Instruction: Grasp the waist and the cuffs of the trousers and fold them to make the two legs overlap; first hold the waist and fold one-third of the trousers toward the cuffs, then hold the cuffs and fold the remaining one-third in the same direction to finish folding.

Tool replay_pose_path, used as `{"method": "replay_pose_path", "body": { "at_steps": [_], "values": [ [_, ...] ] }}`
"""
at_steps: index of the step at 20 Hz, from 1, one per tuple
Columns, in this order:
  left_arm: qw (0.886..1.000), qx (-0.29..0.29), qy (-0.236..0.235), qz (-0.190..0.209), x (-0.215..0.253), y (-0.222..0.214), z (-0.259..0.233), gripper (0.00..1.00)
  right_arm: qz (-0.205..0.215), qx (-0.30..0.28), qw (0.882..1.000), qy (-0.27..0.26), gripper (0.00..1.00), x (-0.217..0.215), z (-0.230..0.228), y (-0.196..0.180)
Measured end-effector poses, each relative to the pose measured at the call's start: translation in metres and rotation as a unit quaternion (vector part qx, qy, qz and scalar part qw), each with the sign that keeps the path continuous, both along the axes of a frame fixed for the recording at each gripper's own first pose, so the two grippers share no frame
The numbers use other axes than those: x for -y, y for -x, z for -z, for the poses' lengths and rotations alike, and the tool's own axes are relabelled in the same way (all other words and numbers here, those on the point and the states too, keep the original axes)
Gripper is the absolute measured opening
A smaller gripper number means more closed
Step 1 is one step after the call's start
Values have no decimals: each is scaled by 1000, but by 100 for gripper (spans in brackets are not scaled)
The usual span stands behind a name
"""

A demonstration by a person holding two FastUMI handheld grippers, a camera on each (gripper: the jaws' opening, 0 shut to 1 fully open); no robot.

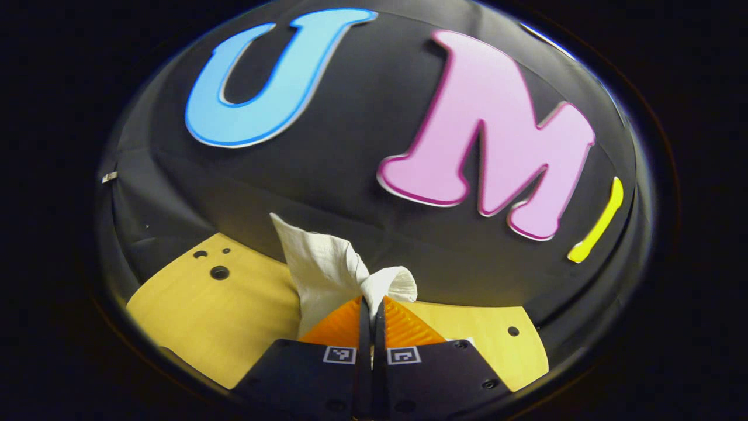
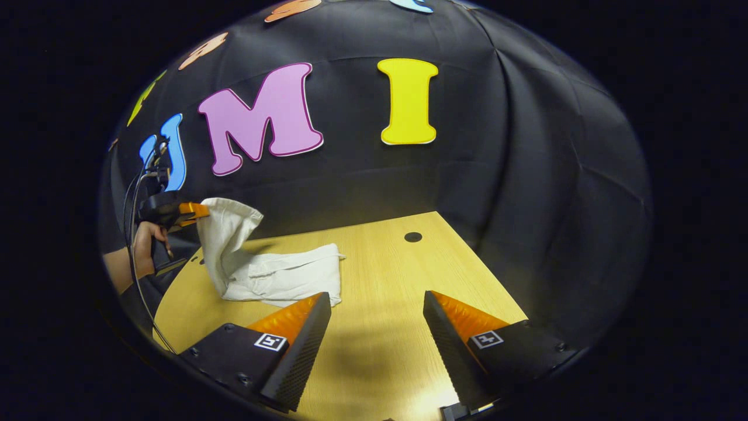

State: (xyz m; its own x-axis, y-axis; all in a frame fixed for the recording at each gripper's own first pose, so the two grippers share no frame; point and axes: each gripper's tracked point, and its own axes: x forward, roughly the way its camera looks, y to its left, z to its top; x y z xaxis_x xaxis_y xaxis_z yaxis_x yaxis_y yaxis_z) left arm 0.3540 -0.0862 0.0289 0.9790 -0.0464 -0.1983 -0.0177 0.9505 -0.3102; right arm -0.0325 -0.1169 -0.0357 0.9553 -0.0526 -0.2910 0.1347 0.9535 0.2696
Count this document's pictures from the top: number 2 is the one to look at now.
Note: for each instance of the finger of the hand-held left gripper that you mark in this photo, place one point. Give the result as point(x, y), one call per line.
point(194, 213)

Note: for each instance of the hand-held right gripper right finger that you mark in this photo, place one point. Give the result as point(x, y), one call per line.
point(453, 356)

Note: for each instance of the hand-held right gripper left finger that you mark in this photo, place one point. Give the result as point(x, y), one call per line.
point(298, 356)

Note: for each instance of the white jeans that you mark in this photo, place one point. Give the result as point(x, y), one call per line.
point(269, 275)

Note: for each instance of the black backdrop cloth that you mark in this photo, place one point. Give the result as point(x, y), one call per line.
point(467, 175)

